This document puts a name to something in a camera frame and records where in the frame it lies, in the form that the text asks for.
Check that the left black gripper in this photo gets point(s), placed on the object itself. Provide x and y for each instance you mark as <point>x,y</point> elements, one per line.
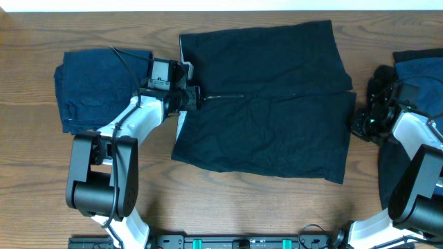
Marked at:
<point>195,98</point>

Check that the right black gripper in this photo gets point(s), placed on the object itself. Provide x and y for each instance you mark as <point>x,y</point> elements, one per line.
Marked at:
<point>356,126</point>

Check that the black shorts garment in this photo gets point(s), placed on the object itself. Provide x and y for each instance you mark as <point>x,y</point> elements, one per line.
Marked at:
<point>277,102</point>

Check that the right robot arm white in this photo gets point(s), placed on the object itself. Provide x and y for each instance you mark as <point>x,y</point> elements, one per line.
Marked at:
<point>414,213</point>

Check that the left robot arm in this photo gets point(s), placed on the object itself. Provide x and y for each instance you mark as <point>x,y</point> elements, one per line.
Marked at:
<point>103,171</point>

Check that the blue garment in pile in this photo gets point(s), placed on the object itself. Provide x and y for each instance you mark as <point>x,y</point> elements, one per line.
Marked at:
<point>426,73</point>

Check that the folded navy blue garment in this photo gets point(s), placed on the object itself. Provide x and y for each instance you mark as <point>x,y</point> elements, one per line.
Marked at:
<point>93,86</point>

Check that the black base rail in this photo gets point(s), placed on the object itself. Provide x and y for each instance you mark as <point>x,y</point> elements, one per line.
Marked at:
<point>177,241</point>

